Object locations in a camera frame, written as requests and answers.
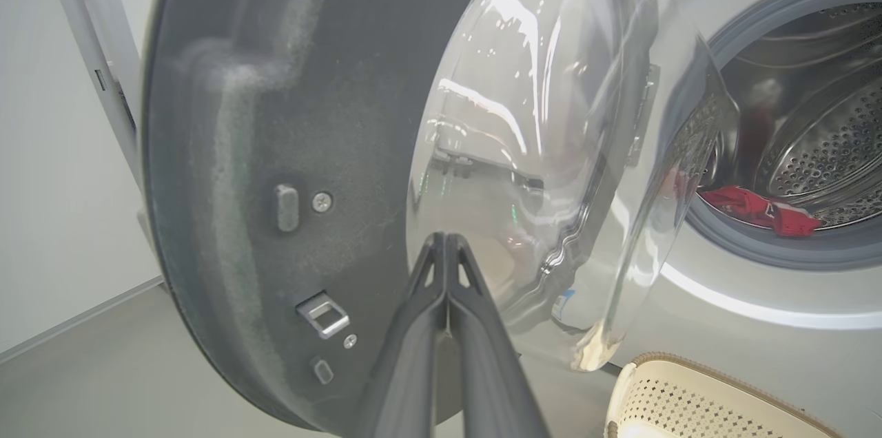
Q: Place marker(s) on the white partition with caster leg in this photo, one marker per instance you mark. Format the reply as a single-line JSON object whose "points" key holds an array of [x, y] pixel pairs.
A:
{"points": [[103, 59]]}

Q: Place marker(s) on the white front-load washing machine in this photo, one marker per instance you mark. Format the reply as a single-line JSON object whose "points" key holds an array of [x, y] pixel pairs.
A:
{"points": [[758, 328]]}

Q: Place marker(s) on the red basketball jersey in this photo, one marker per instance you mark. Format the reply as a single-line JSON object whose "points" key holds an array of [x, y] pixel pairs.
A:
{"points": [[758, 207]]}

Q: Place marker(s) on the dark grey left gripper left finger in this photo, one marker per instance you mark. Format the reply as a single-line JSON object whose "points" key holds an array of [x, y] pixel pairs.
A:
{"points": [[406, 355]]}

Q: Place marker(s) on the dark round glass washer door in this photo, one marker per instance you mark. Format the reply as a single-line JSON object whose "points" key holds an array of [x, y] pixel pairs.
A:
{"points": [[331, 100]]}

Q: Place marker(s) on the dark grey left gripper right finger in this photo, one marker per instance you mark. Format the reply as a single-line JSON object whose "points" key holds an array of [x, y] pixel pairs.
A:
{"points": [[493, 369]]}

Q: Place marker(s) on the cream perforated laundry basket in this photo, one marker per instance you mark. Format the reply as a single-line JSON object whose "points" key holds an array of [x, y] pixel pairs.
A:
{"points": [[689, 403]]}

